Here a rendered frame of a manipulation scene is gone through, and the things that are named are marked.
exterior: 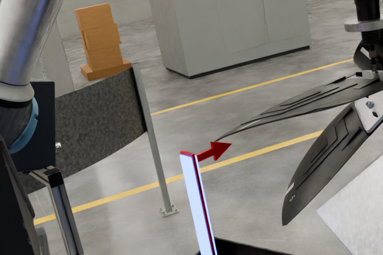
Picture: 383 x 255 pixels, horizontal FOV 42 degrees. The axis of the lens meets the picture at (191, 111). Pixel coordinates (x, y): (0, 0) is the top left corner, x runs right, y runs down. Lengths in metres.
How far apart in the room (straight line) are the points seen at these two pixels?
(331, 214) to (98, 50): 8.21
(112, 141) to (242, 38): 4.75
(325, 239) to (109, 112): 1.30
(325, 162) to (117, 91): 1.98
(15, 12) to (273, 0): 6.74
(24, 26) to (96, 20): 8.01
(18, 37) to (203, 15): 6.27
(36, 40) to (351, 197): 0.54
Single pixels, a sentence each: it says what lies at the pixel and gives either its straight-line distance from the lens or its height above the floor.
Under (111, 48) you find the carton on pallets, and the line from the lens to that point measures 8.89.
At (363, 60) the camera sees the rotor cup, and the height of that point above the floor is 1.20.
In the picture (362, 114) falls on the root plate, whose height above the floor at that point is 1.10.
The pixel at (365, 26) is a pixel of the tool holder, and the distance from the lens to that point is 0.75.
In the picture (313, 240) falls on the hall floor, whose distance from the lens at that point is 2.66.
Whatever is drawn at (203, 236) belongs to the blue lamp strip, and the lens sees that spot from 0.60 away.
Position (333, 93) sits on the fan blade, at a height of 1.19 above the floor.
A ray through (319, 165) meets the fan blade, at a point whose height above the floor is 1.01.
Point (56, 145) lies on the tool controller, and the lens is 1.15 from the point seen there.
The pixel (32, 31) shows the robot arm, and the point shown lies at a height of 1.35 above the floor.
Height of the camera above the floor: 1.38
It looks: 15 degrees down
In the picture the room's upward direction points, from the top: 12 degrees counter-clockwise
